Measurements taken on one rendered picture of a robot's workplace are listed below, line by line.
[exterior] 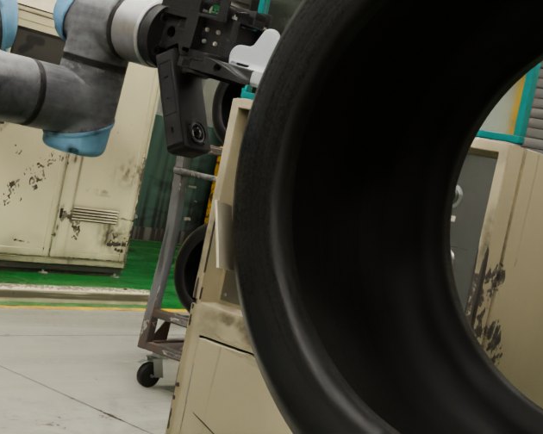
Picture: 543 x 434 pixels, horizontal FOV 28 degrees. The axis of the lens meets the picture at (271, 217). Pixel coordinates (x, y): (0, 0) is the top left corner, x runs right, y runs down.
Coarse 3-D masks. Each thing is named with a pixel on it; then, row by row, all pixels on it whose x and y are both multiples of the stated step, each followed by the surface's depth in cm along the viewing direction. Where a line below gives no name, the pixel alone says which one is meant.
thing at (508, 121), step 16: (272, 0) 191; (288, 0) 189; (272, 16) 191; (288, 16) 189; (528, 80) 159; (240, 96) 193; (512, 96) 161; (528, 96) 159; (496, 112) 163; (512, 112) 161; (528, 112) 160; (480, 128) 164; (496, 128) 162; (512, 128) 161
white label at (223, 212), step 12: (216, 204) 95; (216, 216) 95; (228, 216) 98; (216, 228) 95; (228, 228) 98; (216, 240) 95; (228, 240) 98; (216, 252) 95; (228, 252) 97; (216, 264) 95; (228, 264) 97
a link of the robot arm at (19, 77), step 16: (0, 64) 114; (16, 64) 116; (32, 64) 118; (0, 80) 114; (16, 80) 115; (32, 80) 116; (0, 96) 114; (16, 96) 115; (32, 96) 117; (0, 112) 116; (16, 112) 117; (32, 112) 118
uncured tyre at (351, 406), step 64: (320, 0) 90; (384, 0) 88; (448, 0) 106; (512, 0) 108; (320, 64) 90; (384, 64) 109; (448, 64) 112; (512, 64) 109; (256, 128) 94; (320, 128) 106; (384, 128) 114; (448, 128) 113; (256, 192) 93; (320, 192) 108; (384, 192) 115; (448, 192) 114; (256, 256) 92; (320, 256) 108; (384, 256) 114; (448, 256) 114; (256, 320) 92; (320, 320) 105; (384, 320) 112; (448, 320) 111; (320, 384) 86; (384, 384) 108; (448, 384) 110; (512, 384) 109
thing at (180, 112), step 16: (176, 48) 115; (160, 64) 115; (176, 64) 114; (160, 80) 114; (176, 80) 113; (192, 80) 116; (176, 96) 113; (192, 96) 115; (176, 112) 113; (192, 112) 114; (176, 128) 112; (192, 128) 113; (176, 144) 112; (192, 144) 113; (208, 144) 115
